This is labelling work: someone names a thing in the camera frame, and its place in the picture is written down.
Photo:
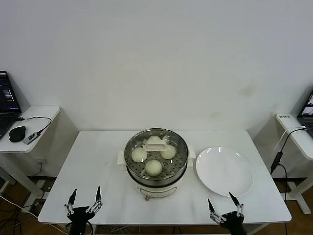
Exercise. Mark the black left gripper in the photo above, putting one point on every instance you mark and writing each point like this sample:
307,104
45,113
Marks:
79,218

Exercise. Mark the white side table with mouse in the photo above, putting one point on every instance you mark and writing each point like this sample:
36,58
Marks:
36,112

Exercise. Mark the small printed table label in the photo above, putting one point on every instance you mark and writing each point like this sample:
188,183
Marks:
283,116

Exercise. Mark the stainless steel steamer basket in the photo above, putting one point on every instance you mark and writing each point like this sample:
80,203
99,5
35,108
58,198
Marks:
121,157

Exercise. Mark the black open laptop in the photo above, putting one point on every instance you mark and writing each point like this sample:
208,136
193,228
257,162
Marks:
7,98

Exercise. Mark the round glass pot lid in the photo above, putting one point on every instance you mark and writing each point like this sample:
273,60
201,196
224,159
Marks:
156,147

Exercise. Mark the round white plate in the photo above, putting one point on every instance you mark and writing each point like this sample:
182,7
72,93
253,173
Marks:
223,171

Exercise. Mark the white side table with label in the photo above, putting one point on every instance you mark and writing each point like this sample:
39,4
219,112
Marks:
298,142

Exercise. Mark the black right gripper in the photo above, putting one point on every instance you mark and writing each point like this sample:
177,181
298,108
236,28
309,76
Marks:
233,222

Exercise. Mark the dark grey open laptop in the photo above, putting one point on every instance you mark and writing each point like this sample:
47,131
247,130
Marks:
306,107

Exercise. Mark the black computer mouse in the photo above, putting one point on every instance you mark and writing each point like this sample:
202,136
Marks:
17,134

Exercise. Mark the white steamed baozi bun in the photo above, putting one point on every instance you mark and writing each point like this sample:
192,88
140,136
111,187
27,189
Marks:
169,153
154,139
153,168
139,155

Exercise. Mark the cream electric cooker base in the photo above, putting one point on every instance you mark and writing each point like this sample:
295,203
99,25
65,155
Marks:
156,189

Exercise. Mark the white wall socket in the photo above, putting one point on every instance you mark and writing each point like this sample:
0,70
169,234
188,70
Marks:
41,161

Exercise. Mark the grey usb hub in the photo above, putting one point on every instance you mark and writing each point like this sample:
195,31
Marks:
31,137

